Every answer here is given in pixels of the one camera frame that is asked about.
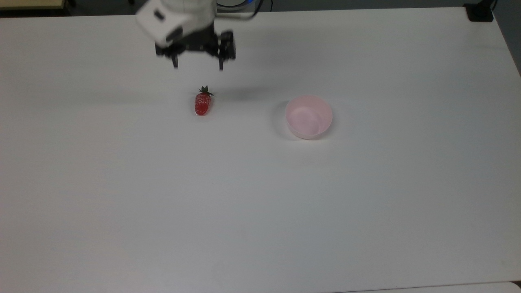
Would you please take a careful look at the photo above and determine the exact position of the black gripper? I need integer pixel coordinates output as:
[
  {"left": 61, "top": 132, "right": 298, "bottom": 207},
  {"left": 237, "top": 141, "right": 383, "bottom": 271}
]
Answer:
[{"left": 155, "top": 24, "right": 236, "bottom": 71}]

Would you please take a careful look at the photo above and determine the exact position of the red strawberry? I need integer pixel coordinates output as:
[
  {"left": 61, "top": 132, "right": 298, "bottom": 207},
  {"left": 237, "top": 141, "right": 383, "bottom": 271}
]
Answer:
[{"left": 194, "top": 85, "right": 214, "bottom": 117}]

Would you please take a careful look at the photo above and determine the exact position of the pink plastic bowl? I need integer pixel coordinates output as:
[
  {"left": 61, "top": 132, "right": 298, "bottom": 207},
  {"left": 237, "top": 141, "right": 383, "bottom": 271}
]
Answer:
[{"left": 285, "top": 95, "right": 333, "bottom": 140}]

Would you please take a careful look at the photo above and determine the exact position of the wooden board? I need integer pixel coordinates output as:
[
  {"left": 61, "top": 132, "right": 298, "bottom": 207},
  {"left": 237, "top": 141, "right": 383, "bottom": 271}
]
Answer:
[{"left": 0, "top": 0, "right": 66, "bottom": 10}]

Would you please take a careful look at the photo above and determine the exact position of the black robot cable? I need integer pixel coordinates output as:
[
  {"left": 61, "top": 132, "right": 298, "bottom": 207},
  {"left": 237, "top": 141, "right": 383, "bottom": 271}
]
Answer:
[{"left": 216, "top": 0, "right": 263, "bottom": 22}]

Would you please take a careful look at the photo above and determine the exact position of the black camera stand clamp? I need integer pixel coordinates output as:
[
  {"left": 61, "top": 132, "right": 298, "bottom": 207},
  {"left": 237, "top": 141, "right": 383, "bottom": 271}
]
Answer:
[{"left": 464, "top": 0, "right": 496, "bottom": 22}]

